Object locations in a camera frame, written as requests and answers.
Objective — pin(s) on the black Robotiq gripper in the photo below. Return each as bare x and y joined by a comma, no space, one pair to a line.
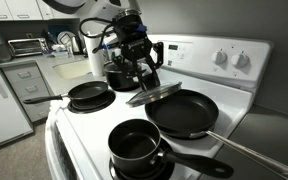
132,36

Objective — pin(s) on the glass lid with black knob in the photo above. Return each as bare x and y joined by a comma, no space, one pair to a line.
154,95

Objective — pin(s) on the small black saucepan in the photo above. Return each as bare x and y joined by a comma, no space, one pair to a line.
130,143

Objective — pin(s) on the black stock pot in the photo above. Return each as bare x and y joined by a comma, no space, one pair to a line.
117,76

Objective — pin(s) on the white stove knob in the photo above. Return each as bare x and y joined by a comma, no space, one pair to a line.
219,57
240,60

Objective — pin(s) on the white electric stove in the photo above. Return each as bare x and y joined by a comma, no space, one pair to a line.
94,133

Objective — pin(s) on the white plate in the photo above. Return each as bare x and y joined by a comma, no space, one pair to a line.
64,37

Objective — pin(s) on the dish soap bottle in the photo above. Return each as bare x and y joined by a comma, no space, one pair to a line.
106,53

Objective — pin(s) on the large black frying pan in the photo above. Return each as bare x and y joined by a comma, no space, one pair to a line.
180,113

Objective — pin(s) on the white paper towel roll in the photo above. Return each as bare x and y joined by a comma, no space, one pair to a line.
94,56

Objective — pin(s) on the small black frying pan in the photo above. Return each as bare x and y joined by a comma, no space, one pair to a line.
87,90

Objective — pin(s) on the steel electric kettle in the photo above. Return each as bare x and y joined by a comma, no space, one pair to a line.
76,45

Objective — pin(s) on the cream kitchen sink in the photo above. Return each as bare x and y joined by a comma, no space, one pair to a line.
70,69

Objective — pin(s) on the tall grey cabinet drawer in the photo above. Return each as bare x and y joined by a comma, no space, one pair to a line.
37,110

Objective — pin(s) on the silver toaster oven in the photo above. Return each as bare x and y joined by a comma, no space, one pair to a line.
25,47

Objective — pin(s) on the white refrigerator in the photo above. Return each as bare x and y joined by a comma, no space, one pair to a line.
0,106

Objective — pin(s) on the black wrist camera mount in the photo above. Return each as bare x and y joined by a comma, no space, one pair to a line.
159,53

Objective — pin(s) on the white wall cabinets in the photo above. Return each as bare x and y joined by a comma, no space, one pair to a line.
17,8

